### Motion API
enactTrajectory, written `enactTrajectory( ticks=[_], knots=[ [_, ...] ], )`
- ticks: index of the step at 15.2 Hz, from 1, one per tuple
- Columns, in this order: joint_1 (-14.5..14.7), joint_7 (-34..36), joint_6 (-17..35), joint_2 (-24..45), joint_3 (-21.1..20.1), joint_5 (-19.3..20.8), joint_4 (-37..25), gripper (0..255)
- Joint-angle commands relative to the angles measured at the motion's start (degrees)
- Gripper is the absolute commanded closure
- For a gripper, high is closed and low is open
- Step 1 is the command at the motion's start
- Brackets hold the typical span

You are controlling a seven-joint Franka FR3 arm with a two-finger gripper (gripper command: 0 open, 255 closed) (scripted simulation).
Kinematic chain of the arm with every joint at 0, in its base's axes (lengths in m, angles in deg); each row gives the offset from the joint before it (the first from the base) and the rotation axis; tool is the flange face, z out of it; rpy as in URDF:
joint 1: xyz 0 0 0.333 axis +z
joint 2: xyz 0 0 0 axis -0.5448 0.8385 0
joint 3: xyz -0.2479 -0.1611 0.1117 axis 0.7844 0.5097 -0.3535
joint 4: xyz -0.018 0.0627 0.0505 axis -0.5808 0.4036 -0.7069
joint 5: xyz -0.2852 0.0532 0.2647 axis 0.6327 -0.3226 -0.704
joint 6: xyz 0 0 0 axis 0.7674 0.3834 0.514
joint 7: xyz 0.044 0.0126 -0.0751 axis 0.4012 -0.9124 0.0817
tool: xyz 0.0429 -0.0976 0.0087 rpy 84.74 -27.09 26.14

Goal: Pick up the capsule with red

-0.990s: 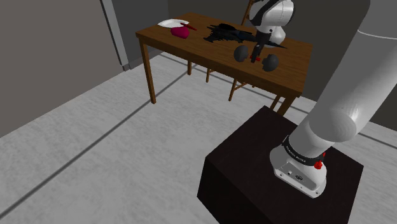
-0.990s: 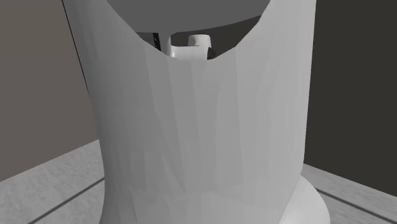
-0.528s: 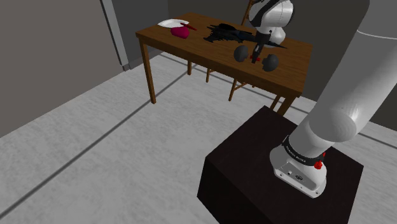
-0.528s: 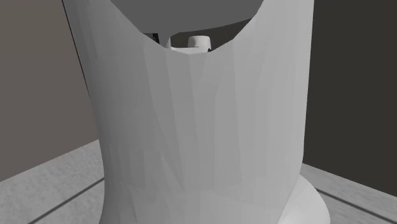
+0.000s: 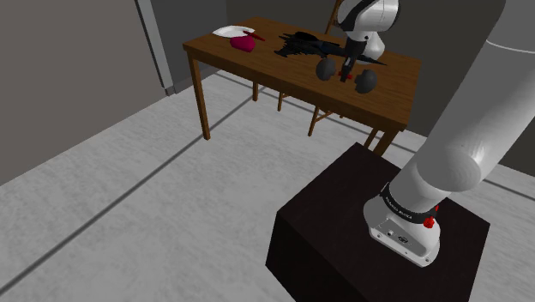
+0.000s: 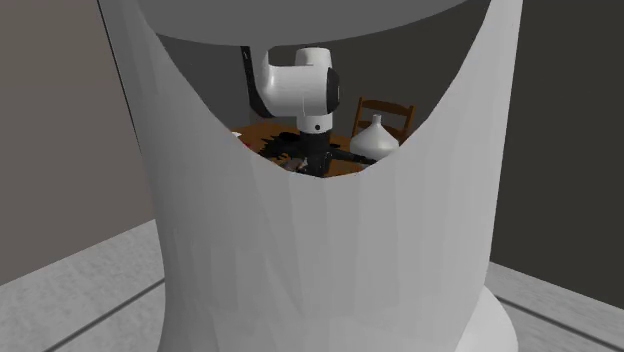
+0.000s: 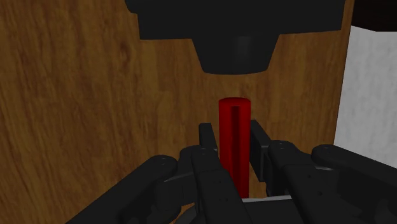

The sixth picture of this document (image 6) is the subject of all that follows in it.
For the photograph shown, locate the brown wooden chair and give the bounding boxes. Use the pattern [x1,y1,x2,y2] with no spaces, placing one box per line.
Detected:
[351,96,417,145]

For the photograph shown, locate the brown wooden table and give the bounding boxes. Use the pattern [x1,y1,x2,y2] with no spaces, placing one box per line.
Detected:
[230,120,378,179]

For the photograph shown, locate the white round vase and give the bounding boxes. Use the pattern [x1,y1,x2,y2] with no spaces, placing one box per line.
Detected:
[349,113,401,162]

